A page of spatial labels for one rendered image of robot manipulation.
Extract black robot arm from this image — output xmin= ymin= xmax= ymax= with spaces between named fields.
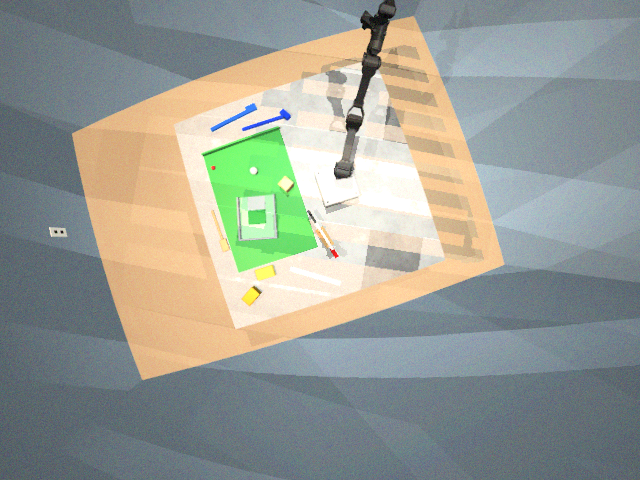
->
xmin=334 ymin=10 xmax=384 ymax=180

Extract green rectangular mat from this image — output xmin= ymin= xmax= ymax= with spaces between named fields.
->
xmin=204 ymin=130 xmax=318 ymax=272

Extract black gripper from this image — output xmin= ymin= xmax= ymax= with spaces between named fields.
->
xmin=371 ymin=0 xmax=397 ymax=39

